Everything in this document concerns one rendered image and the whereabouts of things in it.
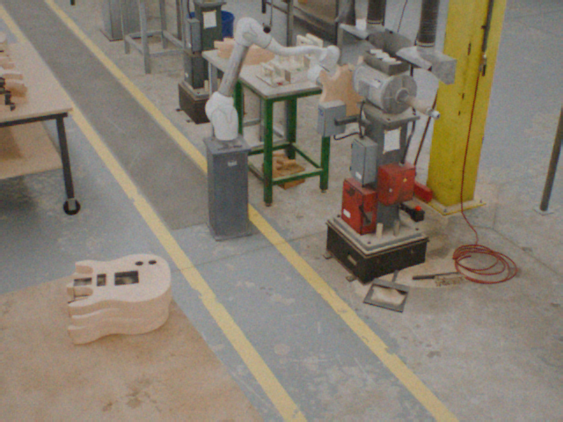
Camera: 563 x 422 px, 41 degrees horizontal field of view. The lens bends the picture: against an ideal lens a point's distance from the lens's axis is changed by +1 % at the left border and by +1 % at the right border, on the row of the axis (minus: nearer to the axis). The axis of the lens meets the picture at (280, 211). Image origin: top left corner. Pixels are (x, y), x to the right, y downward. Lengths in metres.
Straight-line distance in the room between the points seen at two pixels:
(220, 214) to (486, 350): 2.02
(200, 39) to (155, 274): 4.27
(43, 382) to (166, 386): 0.47
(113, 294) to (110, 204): 2.91
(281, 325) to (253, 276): 0.55
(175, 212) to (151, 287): 2.70
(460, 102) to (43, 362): 3.58
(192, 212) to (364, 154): 1.65
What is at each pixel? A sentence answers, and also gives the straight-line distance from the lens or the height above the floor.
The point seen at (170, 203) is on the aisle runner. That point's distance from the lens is 5.96.
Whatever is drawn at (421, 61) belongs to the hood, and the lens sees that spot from 4.39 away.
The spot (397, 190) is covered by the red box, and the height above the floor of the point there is 0.66.
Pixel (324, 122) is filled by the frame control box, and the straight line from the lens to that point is 4.80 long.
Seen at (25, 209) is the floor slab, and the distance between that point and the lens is 6.11.
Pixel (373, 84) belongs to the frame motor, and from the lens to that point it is 4.68.
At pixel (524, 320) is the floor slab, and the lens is 4.98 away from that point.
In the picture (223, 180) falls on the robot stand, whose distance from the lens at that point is 5.24.
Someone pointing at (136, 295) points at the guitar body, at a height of 1.08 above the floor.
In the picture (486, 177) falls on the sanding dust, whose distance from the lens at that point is 6.60.
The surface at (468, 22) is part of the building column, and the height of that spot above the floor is 1.46.
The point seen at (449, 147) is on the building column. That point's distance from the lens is 5.82.
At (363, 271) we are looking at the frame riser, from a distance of 5.00.
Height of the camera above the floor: 2.92
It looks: 30 degrees down
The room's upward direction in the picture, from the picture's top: 1 degrees clockwise
